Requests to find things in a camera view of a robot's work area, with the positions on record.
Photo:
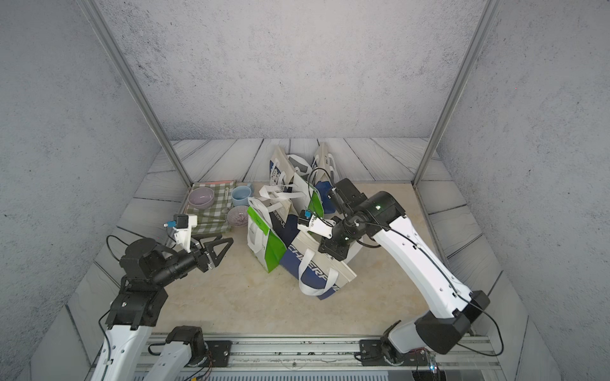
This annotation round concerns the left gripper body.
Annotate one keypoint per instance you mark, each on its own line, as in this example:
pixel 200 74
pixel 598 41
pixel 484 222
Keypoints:
pixel 203 262

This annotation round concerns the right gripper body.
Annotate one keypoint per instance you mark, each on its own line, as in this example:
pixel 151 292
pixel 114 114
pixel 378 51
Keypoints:
pixel 342 236

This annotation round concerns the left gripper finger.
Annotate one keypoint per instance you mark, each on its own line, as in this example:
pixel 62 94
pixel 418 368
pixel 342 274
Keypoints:
pixel 206 242
pixel 222 249

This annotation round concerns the green white bag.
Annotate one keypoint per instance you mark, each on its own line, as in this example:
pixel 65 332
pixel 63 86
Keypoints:
pixel 295 197
pixel 262 240

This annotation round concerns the blue beige takeout bag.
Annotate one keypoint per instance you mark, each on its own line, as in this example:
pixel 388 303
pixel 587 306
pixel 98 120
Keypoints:
pixel 318 274

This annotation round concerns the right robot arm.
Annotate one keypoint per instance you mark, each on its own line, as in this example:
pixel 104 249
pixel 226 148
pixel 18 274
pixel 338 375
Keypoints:
pixel 453 307

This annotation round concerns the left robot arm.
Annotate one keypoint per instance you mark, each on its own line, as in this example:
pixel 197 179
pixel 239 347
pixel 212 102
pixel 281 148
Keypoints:
pixel 149 268

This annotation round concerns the back right blue bag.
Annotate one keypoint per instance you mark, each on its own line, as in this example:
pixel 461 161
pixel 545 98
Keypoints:
pixel 323 176

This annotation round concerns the navy beige bag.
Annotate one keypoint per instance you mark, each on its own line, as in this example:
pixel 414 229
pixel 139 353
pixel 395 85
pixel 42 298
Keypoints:
pixel 284 221

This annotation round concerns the back left blue bag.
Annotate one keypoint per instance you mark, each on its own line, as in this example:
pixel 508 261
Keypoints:
pixel 284 167

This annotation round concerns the green checkered cloth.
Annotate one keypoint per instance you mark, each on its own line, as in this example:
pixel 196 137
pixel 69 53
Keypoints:
pixel 214 218

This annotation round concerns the purple bowl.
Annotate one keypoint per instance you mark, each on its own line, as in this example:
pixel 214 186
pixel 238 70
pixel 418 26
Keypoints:
pixel 201 198

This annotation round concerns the pink patterned bowl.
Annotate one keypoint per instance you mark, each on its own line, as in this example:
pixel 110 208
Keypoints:
pixel 238 216

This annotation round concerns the blue mug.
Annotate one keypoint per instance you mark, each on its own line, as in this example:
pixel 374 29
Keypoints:
pixel 241 194

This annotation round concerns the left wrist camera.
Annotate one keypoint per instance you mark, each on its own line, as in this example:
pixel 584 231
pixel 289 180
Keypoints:
pixel 181 229

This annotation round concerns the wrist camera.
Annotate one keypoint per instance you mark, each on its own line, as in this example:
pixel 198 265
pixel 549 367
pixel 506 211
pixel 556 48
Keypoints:
pixel 181 229
pixel 308 222

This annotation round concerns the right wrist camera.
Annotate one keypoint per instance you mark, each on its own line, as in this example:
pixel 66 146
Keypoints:
pixel 308 222

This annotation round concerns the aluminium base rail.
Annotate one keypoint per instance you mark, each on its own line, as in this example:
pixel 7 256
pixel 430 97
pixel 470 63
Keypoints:
pixel 327 357

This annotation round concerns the left aluminium frame post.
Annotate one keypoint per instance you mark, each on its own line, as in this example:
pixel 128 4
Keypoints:
pixel 102 31

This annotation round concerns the aluminium frame post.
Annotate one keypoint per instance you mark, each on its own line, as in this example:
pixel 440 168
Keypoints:
pixel 102 31
pixel 470 58

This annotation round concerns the right aluminium frame post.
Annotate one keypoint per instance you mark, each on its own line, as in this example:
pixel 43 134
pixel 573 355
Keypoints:
pixel 470 58

